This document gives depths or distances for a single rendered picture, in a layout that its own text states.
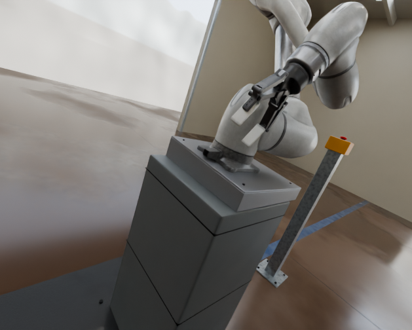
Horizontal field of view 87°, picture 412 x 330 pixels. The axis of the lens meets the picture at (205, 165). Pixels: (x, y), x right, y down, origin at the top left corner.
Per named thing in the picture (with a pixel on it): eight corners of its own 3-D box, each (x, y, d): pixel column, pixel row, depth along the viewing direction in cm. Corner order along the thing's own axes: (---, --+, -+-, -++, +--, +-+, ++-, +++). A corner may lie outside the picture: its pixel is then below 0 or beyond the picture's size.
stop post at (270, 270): (287, 277, 166) (363, 145, 134) (276, 288, 152) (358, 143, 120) (265, 258, 179) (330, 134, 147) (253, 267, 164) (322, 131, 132)
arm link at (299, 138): (252, 155, 84) (291, 167, 94) (285, 145, 70) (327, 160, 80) (260, 2, 104) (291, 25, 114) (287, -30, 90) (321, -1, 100)
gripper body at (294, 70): (312, 68, 51) (283, 97, 51) (308, 90, 58) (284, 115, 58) (285, 55, 54) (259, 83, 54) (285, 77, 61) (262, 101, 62)
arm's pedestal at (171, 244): (93, 302, 104) (131, 146, 80) (178, 269, 139) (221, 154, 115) (139, 430, 71) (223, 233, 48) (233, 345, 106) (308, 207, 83)
